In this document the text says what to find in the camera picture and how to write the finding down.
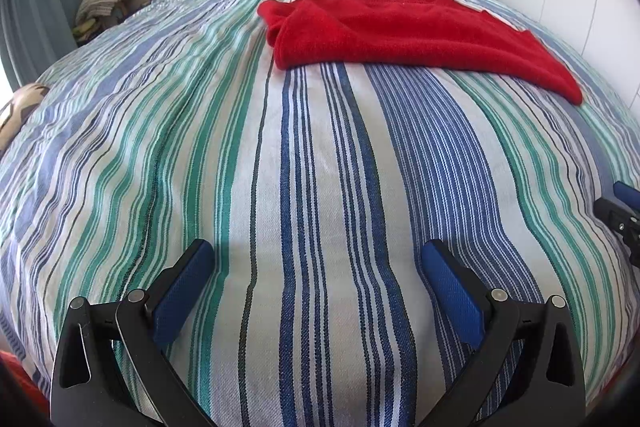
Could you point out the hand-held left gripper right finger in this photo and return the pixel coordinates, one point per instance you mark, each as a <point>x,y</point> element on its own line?
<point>455,292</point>

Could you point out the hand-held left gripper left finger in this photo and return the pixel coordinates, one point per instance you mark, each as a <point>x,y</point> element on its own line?
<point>182,287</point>

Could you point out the red knit sweater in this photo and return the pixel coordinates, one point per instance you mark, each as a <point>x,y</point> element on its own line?
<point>390,32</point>

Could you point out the patterned beige pillow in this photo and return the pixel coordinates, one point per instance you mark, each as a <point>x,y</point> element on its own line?
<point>20,112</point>

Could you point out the orange red cloth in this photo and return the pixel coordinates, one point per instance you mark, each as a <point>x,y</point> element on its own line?
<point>22,392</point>

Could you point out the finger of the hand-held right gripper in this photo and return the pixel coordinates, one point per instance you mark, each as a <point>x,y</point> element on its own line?
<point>625,217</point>

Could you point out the blue green striped bedspread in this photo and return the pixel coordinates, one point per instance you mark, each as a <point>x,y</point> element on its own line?
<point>310,187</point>

